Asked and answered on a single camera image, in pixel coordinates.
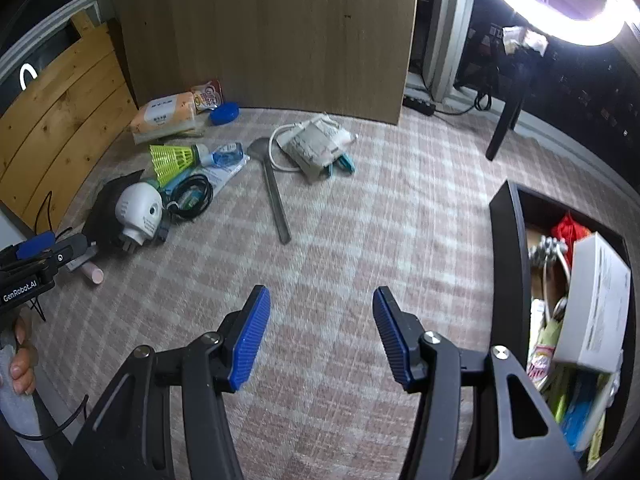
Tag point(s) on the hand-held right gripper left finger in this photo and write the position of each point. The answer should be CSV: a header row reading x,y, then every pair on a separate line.
x,y
250,335

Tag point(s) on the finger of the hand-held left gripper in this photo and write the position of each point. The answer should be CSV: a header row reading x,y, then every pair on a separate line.
x,y
75,252
35,246

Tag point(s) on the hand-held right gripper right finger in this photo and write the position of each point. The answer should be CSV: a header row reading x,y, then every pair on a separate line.
x,y
392,335

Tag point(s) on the black storage box container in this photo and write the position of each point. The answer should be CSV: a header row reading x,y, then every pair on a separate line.
x,y
505,240

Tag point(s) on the orange and white tissue pack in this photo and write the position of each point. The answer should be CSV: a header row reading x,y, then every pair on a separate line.
x,y
165,115

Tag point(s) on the person's left hand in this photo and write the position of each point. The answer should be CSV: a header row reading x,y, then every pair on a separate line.
x,y
22,360

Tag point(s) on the pink tube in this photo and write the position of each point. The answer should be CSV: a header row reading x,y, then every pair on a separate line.
x,y
92,273

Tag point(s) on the black pouch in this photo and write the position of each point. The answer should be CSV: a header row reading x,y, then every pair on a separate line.
x,y
102,210

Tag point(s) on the white round plug adapter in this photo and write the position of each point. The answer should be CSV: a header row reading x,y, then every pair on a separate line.
x,y
137,215

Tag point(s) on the yellow-green shuttlecock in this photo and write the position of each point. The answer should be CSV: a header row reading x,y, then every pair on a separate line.
x,y
172,156
172,176

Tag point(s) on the pine wood panel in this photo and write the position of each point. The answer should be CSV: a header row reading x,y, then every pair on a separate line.
x,y
60,120

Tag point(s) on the long metal spoon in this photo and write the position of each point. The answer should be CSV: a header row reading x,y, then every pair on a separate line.
x,y
275,200

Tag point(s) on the clear plastic bag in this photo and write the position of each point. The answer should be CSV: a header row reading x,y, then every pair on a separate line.
x,y
225,175

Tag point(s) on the green packet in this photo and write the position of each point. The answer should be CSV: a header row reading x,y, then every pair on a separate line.
x,y
560,390

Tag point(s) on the teal clips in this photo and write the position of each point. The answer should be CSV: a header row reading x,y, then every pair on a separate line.
x,y
345,164

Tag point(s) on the small blue bottle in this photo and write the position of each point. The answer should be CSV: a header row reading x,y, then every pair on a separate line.
x,y
227,155

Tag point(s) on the white mesh packet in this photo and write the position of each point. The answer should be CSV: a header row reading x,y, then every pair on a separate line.
x,y
315,145

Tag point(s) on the blue round lid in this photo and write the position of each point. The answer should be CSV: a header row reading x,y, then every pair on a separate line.
x,y
225,113

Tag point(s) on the brown snack packet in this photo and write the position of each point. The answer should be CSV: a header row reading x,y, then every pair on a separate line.
x,y
207,96

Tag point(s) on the white cardboard box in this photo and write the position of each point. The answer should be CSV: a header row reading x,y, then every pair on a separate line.
x,y
595,300

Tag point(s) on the blue packet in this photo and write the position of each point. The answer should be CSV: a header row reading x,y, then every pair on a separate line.
x,y
582,415

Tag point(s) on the red packet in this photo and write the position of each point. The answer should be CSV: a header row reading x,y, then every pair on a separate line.
x,y
570,230

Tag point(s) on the black power strip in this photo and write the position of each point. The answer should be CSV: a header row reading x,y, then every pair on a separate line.
x,y
419,104

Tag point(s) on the black light stand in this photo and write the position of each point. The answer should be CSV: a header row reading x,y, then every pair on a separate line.
x,y
510,105

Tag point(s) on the large wooden board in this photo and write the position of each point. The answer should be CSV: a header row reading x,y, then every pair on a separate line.
x,y
270,35

